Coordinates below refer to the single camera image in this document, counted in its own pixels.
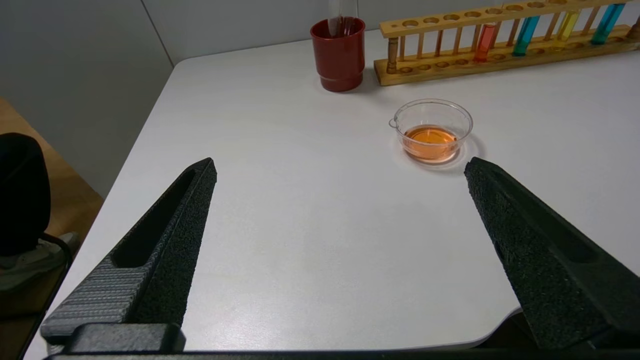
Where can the black office chair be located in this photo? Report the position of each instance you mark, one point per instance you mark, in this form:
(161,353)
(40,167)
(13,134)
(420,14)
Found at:
(22,200)

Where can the teal pigment glass test tube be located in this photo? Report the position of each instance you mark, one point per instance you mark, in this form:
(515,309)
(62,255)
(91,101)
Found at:
(525,40)
(606,27)

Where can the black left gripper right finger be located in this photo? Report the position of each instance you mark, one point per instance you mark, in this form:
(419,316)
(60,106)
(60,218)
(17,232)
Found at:
(550,270)

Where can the grey shoe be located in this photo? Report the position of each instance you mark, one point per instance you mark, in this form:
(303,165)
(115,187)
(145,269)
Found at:
(25,267)

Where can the clear glass dish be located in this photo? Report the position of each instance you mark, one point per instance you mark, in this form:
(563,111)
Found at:
(430,145)

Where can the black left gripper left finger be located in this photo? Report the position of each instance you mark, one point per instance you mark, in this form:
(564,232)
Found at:
(170,260)

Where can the red pigment glass test tube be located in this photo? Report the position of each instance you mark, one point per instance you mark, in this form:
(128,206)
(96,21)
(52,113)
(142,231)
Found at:
(350,22)
(485,45)

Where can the wooden test tube rack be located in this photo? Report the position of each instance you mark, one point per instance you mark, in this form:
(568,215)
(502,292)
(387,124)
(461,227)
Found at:
(392,29)

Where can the dark red plastic cup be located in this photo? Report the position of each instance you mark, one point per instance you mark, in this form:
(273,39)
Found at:
(340,60)

